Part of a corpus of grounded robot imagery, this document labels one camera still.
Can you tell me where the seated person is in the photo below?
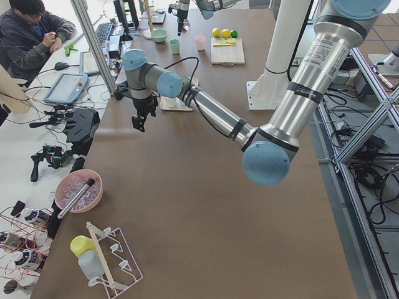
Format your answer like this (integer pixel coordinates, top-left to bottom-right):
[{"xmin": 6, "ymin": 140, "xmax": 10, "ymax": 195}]
[{"xmin": 1, "ymin": 1, "xmax": 76, "ymax": 84}]

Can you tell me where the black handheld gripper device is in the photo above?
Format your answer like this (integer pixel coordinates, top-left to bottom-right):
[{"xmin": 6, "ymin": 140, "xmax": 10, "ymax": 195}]
[{"xmin": 30, "ymin": 145, "xmax": 72, "ymax": 182}]

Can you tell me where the green cup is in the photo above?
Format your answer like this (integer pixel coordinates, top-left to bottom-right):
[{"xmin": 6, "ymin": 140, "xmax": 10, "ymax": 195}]
[{"xmin": 169, "ymin": 39, "xmax": 180, "ymax": 55}]

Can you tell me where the wooden cup tree stand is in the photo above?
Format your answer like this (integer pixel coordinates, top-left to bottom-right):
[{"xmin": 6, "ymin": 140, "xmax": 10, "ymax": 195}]
[{"xmin": 140, "ymin": 0, "xmax": 154, "ymax": 40}]

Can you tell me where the pink bowl with ice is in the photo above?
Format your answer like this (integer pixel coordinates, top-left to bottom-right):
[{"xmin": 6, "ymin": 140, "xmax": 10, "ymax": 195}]
[{"xmin": 55, "ymin": 169, "xmax": 103, "ymax": 214}]

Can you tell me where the blue teach pendant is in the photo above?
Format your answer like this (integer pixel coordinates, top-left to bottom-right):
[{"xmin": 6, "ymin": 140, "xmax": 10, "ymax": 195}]
[
  {"xmin": 43, "ymin": 73, "xmax": 89, "ymax": 105},
  {"xmin": 79, "ymin": 50, "xmax": 100, "ymax": 76}
]

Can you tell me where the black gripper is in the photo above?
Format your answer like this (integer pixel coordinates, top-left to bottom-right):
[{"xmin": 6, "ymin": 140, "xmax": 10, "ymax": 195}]
[
  {"xmin": 168, "ymin": 0, "xmax": 190, "ymax": 36},
  {"xmin": 132, "ymin": 93, "xmax": 158, "ymax": 133}
]

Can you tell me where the clear cup on rack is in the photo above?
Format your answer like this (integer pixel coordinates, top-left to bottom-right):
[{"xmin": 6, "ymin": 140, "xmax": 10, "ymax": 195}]
[{"xmin": 78, "ymin": 250, "xmax": 105, "ymax": 280}]

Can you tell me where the yellow lemon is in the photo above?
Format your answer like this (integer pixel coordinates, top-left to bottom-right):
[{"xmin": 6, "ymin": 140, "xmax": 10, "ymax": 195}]
[
  {"xmin": 221, "ymin": 29, "xmax": 231, "ymax": 39},
  {"xmin": 212, "ymin": 27, "xmax": 221, "ymax": 38}
]

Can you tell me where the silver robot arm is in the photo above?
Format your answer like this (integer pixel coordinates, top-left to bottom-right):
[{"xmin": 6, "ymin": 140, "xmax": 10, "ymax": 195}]
[
  {"xmin": 169, "ymin": 0, "xmax": 238, "ymax": 37},
  {"xmin": 123, "ymin": 1, "xmax": 389, "ymax": 185}
]

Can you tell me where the cream cup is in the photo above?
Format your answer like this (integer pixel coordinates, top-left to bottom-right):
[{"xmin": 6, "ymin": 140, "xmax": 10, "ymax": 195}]
[{"xmin": 165, "ymin": 97, "xmax": 177, "ymax": 108}]

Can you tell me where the wooden cutting board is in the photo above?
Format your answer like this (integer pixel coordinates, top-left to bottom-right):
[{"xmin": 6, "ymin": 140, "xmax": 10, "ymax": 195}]
[{"xmin": 211, "ymin": 38, "xmax": 246, "ymax": 65}]

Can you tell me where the metal muddler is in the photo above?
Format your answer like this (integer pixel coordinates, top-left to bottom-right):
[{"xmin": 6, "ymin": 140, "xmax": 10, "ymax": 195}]
[{"xmin": 57, "ymin": 178, "xmax": 95, "ymax": 219}]

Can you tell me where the yellow cup on rack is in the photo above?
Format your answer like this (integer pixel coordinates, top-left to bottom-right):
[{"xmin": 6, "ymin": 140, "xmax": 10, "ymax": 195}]
[{"xmin": 70, "ymin": 235, "xmax": 95, "ymax": 258}]

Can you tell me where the cream rabbit tray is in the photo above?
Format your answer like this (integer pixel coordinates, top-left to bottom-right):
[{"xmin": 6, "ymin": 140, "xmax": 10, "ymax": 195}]
[{"xmin": 157, "ymin": 76, "xmax": 199, "ymax": 112}]

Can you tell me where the green bowl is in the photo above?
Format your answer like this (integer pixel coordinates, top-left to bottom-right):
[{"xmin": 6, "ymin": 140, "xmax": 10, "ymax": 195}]
[{"xmin": 151, "ymin": 29, "xmax": 168, "ymax": 43}]

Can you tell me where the pink cup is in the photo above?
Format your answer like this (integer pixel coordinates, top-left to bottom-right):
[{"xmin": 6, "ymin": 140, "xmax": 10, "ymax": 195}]
[{"xmin": 195, "ymin": 35, "xmax": 206, "ymax": 51}]

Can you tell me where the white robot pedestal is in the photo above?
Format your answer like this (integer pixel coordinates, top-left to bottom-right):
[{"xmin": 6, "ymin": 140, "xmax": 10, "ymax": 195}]
[{"xmin": 247, "ymin": 0, "xmax": 313, "ymax": 110}]

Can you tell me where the white wire rack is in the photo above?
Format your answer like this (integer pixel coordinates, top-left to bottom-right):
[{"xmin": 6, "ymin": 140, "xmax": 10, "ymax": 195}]
[{"xmin": 86, "ymin": 222, "xmax": 143, "ymax": 298}]

